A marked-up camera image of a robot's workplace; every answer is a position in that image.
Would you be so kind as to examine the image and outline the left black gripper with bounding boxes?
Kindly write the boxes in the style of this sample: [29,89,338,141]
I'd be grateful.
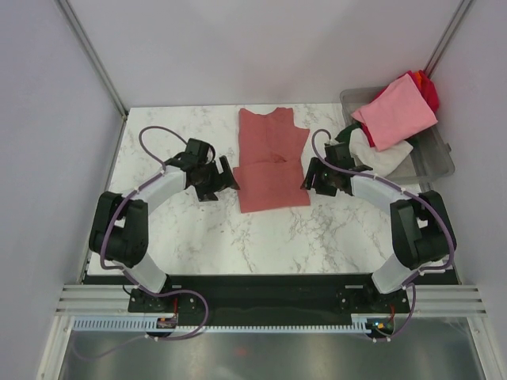
[193,156,239,202]

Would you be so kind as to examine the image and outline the salmon red t shirt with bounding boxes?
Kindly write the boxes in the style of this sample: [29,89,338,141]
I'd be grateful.
[233,108,311,214]

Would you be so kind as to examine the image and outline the dark green t shirt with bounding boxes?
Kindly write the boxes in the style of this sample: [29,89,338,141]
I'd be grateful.
[335,123,361,146]

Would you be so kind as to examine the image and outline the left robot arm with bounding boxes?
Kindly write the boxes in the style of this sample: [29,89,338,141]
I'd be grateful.
[88,139,239,311]

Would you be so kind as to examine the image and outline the grey translucent plastic bin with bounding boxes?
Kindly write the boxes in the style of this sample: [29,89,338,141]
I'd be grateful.
[339,87,455,185]

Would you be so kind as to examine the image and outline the white slotted cable duct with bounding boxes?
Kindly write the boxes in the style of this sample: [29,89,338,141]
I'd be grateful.
[72,316,379,334]

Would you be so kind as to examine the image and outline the white t shirt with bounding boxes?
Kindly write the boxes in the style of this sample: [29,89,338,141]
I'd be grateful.
[349,128,413,177]

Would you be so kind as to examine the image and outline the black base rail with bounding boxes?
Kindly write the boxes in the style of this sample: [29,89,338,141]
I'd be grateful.
[128,274,410,326]

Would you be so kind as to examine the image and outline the light pink t shirt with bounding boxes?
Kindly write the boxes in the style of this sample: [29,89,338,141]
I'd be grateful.
[351,77,439,151]

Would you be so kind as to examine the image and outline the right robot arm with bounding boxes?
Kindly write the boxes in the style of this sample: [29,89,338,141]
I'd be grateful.
[302,142,457,312]

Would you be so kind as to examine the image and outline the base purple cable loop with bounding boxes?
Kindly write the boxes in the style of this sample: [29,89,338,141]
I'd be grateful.
[144,287,214,344]

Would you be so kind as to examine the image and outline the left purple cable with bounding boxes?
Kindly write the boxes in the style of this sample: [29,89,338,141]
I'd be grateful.
[99,125,209,317]

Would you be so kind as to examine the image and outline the right aluminium frame post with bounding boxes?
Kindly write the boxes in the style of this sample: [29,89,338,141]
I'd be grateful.
[424,0,476,78]

